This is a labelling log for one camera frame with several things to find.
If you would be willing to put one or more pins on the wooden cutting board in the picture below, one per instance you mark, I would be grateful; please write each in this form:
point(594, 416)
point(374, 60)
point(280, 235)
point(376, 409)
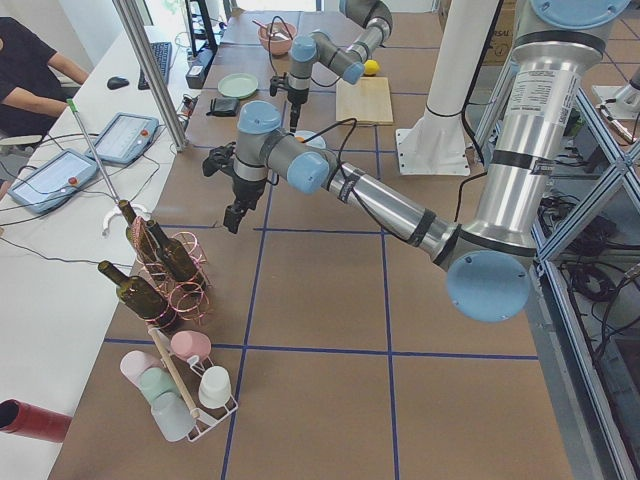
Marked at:
point(369, 101)

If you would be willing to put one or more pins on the red cylinder bottle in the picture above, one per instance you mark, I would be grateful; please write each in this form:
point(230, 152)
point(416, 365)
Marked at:
point(24, 419)

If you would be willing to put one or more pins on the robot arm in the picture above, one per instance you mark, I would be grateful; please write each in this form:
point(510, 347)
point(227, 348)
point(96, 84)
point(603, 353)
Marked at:
point(317, 47)
point(487, 259)

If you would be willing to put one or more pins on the grey cup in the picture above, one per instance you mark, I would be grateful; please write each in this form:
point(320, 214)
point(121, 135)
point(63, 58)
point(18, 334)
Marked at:
point(172, 416)

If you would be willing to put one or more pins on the aluminium frame post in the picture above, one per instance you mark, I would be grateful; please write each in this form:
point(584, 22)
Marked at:
point(133, 25)

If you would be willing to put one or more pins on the green cup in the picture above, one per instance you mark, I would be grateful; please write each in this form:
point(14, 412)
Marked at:
point(154, 382)

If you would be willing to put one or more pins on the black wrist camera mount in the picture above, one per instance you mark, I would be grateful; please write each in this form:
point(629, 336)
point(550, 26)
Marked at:
point(277, 83)

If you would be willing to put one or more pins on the copper wire bottle rack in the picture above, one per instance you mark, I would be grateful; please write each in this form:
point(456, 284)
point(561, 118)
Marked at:
point(192, 305)

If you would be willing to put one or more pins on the pink bowl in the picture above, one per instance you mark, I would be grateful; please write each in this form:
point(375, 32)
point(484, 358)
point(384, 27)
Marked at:
point(278, 47)

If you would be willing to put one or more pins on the far teach pendant tablet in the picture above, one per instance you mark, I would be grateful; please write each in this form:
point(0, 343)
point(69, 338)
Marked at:
point(125, 138)

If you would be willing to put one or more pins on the white wire cup rack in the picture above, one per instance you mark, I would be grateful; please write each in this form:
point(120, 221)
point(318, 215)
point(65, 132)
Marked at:
point(189, 395)

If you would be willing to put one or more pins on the dark glass wine bottle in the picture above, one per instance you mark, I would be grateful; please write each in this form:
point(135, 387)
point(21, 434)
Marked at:
point(141, 241)

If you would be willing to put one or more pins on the teach pendant tablet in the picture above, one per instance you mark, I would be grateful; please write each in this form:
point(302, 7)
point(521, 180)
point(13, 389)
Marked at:
point(125, 138)
point(54, 183)

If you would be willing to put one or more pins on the upper yellow lemon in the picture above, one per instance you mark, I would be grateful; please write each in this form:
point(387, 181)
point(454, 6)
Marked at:
point(371, 68)

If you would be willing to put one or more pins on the near teach pendant tablet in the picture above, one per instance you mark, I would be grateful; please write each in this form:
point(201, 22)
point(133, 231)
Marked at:
point(54, 183)

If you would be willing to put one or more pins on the white cup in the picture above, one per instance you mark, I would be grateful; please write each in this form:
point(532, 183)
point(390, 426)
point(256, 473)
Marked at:
point(215, 387)

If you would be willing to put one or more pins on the pale pink cup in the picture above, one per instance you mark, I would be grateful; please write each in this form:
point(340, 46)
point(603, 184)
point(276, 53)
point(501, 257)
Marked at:
point(134, 363)

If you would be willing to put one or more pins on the folded grey cloth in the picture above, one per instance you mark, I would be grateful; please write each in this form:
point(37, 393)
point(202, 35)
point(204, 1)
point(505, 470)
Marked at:
point(223, 107)

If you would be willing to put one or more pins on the light blue plate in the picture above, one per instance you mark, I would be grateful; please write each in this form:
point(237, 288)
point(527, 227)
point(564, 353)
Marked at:
point(315, 140)

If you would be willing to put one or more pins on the light green plate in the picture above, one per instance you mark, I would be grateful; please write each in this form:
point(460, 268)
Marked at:
point(238, 85)

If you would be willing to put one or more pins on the seated person black shirt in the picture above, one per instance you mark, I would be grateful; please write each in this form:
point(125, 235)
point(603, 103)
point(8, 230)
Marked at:
point(32, 98)

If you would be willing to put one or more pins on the metal ice scoop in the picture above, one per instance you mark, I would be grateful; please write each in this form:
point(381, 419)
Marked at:
point(275, 30)

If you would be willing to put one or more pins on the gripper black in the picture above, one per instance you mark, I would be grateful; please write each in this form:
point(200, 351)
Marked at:
point(246, 190)
point(296, 103)

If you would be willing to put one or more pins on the black computer mouse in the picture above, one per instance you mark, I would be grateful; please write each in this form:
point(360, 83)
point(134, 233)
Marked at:
point(116, 82)

